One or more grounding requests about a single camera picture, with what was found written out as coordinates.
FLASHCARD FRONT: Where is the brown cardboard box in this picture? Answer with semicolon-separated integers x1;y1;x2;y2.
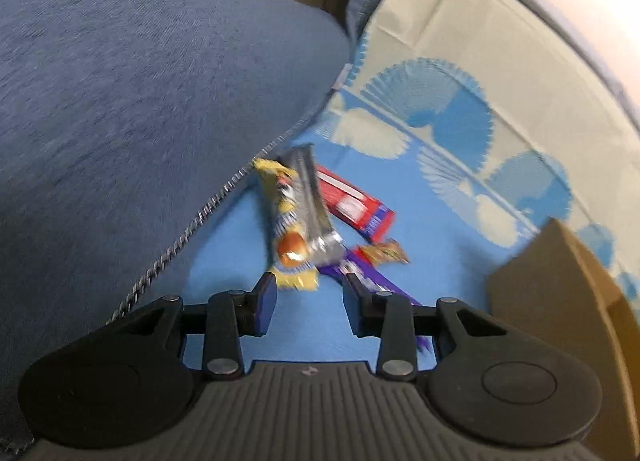
486;217;640;442

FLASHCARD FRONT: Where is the orange biscuit stick packet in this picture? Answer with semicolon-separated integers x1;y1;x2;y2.
357;239;412;266

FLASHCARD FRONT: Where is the red and blue snack packet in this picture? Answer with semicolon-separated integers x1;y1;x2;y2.
314;165;396;245

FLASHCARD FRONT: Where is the blue fan print sofa cover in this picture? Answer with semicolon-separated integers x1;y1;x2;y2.
180;0;640;374

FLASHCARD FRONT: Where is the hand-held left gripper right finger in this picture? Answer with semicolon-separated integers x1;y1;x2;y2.
342;272;506;382

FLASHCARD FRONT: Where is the pale blue sheet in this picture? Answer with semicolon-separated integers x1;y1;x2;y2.
425;0;640;129

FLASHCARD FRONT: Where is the silver snack packet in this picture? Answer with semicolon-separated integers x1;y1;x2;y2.
277;143;347;264

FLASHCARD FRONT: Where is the purple chocolate packet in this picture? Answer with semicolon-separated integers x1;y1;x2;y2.
319;247;433;357

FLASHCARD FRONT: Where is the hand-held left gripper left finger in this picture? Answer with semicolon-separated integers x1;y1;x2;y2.
105;272;277;382

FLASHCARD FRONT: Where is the blue denim cushion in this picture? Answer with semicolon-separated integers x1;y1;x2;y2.
0;0;418;459

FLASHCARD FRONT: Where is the yellow snack packet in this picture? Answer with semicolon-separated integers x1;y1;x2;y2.
251;157;321;292

